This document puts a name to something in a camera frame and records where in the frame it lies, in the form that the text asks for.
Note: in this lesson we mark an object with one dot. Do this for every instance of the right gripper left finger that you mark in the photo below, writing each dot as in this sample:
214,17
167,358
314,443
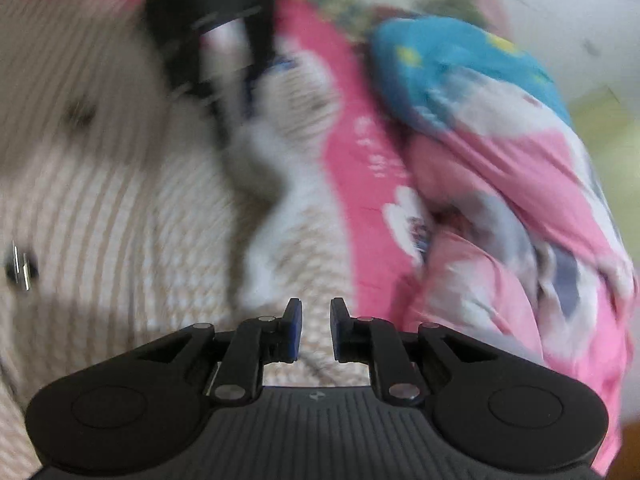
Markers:
283,334

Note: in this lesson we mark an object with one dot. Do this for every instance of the beige white houndstooth knit sweater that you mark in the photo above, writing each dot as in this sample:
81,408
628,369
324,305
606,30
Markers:
115,190

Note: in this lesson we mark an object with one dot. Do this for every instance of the pink blue floral duvet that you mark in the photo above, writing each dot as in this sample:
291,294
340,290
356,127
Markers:
519,247

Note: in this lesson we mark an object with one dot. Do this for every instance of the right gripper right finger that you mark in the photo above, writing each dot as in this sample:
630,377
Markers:
350,336

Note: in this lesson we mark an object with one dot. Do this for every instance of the pink floral bed sheet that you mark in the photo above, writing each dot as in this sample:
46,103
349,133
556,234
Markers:
344,247

